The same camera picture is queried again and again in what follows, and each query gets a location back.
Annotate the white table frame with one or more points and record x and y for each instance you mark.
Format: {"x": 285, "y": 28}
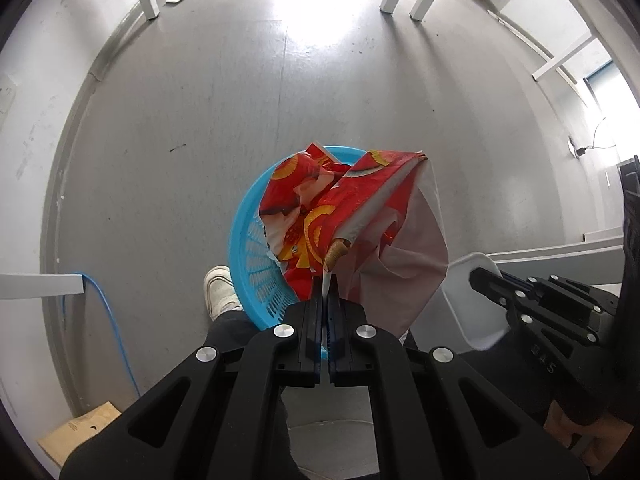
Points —
{"x": 565, "y": 57}

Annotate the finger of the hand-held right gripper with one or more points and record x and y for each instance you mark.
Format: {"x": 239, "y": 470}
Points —
{"x": 565, "y": 292}
{"x": 555, "y": 360}

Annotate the flat cardboard piece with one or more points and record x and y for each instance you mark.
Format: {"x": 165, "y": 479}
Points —
{"x": 80, "y": 432}

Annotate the white paper cup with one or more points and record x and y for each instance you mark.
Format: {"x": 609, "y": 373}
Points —
{"x": 475, "y": 320}

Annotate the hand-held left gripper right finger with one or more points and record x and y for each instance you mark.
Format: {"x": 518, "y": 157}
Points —
{"x": 337, "y": 320}

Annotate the blue plastic basket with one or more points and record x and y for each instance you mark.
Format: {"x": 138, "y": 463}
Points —
{"x": 250, "y": 265}

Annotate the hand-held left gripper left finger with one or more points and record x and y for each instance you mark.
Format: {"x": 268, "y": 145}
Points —
{"x": 317, "y": 320}

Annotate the person's right hand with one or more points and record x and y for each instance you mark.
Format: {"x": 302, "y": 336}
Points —
{"x": 600, "y": 450}

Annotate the white table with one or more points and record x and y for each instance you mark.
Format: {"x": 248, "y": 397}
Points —
{"x": 40, "y": 286}

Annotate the white wall socket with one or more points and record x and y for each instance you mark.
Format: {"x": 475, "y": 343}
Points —
{"x": 6, "y": 94}

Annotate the person's black pants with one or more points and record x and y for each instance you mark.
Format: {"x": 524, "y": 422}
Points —
{"x": 232, "y": 332}

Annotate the red snack bag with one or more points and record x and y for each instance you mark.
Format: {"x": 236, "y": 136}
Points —
{"x": 360, "y": 195}

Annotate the person's white shoe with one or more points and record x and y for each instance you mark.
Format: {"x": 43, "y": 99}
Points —
{"x": 222, "y": 290}

